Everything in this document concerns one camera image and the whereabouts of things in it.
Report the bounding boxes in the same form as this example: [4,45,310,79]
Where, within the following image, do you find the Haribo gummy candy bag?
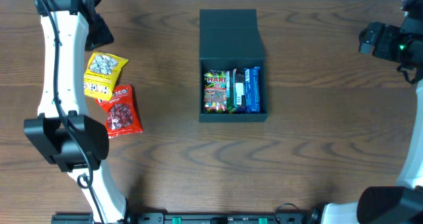
[203,70,229,113]

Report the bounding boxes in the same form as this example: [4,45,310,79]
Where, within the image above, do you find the dark green box with lid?
[199,9,268,122]

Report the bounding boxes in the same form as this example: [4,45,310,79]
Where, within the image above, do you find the blue Oreo cookie pack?
[244,67,260,113]

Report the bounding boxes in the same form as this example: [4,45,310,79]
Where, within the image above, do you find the dark blue snack bar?
[235,73,246,113]

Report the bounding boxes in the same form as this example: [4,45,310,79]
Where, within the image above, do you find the green snack bar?
[227,69,237,114]

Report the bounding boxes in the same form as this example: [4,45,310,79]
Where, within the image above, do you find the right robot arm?
[309,0,422,223]

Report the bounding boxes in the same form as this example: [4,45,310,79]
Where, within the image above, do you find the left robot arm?
[24,0,129,223]

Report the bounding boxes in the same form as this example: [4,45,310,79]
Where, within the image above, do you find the yellow snack bag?
[84,52,129,100]

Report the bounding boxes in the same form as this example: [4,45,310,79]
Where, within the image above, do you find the red candy bag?
[95,85,143,139]

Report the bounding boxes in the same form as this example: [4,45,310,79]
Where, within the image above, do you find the black mounting rail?
[51,212,320,224]

